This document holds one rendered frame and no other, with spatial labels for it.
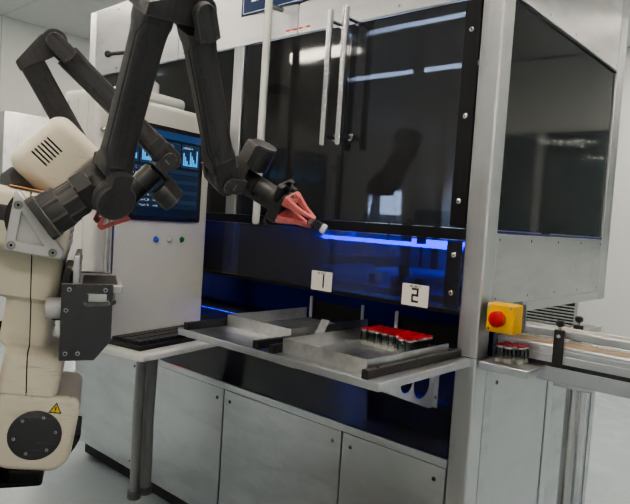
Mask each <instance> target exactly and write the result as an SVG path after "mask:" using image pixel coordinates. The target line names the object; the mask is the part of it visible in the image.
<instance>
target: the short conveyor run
mask: <svg viewBox="0 0 630 504"><path fill-rule="evenodd" d="M575 321H576V322H577V325H573V328H567V327H563V326H565V322H564V321H563V320H557V321H556V325H557V326H554V325H548V324H542V323H536V322H530V321H526V328H525V330H524V333H520V334H515V335H498V338H497V340H496V343H500V342H504V341H510V342H512V343H520V344H526V345H529V349H528V350H529V358H528V362H532V363H536V364H541V365H545V366H546V369H545V373H543V374H541V375H538V376H535V377H534V378H538V379H543V380H547V381H552V382H556V383H561V384H565V385H570V386H574V387H579V388H583V389H588V390H592V391H597V392H601V393H606V394H610V395H614V396H619V397H623V398H628V399H630V351H628V350H630V338H628V337H622V336H616V335H610V334H604V333H598V332H591V331H585V330H583V327H584V326H582V325H580V323H582V322H583V318H582V316H576V317H575ZM525 332H528V333H525ZM531 333H534V334H531ZM537 334H540V335H537ZM543 335H546V336H543ZM548 336H551V337H548ZM565 339H568V340H565ZM571 340H572V341H571ZM582 342H586V343H582ZM588 343H591V344H588ZM594 344H597V345H594ZM599 345H603V346H599ZM605 346H608V347H605ZM611 347H614V348H611ZM617 348H620V349H617ZM622 349H626V350H622Z"/></svg>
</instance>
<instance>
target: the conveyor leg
mask: <svg viewBox="0 0 630 504"><path fill-rule="evenodd" d="M553 385H554V386H559V387H563V388H566V397H565V408H564V420H563V431H562V443H561V454H560V465H559V477H558V488H557V500H556V504H578V493H579V482H580V471H581V460H582V448H583V437H584V426H585V415H586V404H587V393H591V392H593V391H592V390H588V389H583V388H579V387H574V386H570V385H565V384H561V383H556V382H553Z"/></svg>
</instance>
